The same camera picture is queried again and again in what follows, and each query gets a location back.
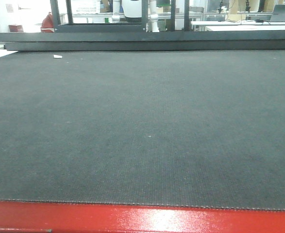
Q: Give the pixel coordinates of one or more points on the stacked black boards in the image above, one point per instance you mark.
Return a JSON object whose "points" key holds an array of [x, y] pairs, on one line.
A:
{"points": [[169, 41]]}

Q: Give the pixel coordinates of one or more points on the red bag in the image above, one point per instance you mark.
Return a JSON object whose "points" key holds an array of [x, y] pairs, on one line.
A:
{"points": [[47, 24]]}

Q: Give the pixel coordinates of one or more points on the white humanoid robot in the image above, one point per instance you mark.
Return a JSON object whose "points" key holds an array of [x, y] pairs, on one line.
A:
{"points": [[132, 10]]}

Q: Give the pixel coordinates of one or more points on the dark grey table mat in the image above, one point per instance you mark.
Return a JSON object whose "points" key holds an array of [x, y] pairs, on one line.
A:
{"points": [[193, 128]]}

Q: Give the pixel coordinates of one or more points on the black metal frame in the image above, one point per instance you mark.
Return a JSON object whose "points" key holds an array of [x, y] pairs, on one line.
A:
{"points": [[94, 16]]}

